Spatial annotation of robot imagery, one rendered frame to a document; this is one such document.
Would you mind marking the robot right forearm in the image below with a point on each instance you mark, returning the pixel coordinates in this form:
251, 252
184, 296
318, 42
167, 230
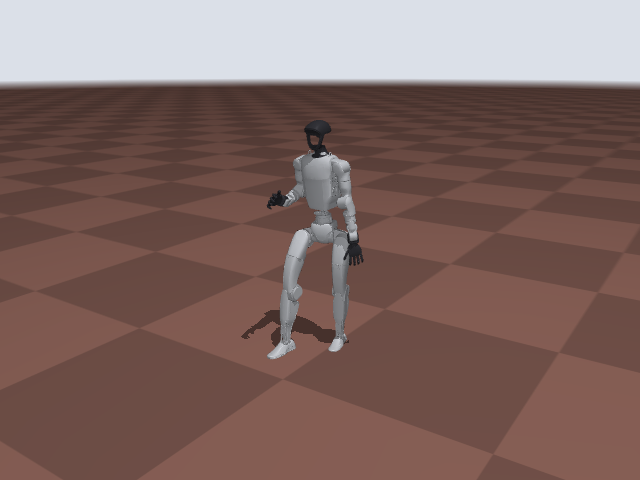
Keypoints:
293, 196

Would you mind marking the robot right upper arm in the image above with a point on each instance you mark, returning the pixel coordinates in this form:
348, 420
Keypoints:
298, 176

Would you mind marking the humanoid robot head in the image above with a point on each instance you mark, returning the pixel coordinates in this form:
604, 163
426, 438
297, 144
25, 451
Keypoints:
317, 128

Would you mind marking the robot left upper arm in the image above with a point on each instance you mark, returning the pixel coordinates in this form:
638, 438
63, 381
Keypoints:
341, 169

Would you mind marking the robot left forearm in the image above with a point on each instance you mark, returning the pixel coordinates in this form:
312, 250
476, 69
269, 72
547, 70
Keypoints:
349, 216

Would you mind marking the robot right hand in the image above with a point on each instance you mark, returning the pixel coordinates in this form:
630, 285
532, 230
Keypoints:
277, 199

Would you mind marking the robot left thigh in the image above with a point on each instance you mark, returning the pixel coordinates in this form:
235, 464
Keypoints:
339, 266

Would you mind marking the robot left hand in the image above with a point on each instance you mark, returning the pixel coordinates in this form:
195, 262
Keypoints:
354, 250

